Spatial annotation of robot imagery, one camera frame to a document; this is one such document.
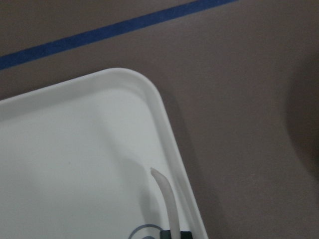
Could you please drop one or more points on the translucent white spoon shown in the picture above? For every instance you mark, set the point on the translucent white spoon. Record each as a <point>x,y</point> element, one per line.
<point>170,203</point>

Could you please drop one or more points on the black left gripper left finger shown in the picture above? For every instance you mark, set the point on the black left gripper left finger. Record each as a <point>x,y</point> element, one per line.
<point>165,234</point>

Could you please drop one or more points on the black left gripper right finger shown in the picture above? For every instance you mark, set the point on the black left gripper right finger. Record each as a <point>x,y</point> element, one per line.
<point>186,235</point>

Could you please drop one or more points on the white bear tray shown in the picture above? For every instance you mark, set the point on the white bear tray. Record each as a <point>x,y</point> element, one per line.
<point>76,160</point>

